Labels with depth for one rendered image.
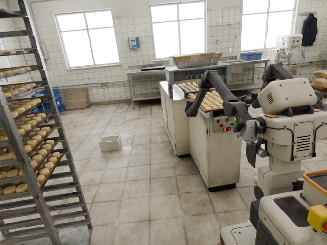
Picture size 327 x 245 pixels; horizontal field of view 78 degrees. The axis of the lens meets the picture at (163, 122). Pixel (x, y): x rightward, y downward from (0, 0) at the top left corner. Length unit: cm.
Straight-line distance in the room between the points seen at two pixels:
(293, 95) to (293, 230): 58
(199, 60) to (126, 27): 346
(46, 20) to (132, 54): 215
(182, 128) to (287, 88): 162
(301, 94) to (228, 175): 125
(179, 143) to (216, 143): 79
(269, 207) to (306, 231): 15
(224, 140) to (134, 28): 425
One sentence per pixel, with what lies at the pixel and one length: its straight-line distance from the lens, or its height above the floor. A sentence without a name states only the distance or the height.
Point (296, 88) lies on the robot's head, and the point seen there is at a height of 122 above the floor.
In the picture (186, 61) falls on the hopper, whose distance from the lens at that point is 239.
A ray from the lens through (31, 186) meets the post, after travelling 112.
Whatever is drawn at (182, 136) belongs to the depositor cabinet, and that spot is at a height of 35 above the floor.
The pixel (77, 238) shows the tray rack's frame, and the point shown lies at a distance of 190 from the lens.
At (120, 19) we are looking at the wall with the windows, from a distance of 565.
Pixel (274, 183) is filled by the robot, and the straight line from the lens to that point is 127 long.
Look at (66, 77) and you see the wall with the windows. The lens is 609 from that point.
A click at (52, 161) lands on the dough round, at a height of 88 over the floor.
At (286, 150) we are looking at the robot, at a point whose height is 95.
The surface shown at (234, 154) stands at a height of 43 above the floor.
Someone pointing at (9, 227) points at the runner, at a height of 69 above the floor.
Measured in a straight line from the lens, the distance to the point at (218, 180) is 216.
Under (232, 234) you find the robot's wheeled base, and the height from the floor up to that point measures 28.
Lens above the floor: 148
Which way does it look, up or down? 22 degrees down
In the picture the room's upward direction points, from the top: 5 degrees counter-clockwise
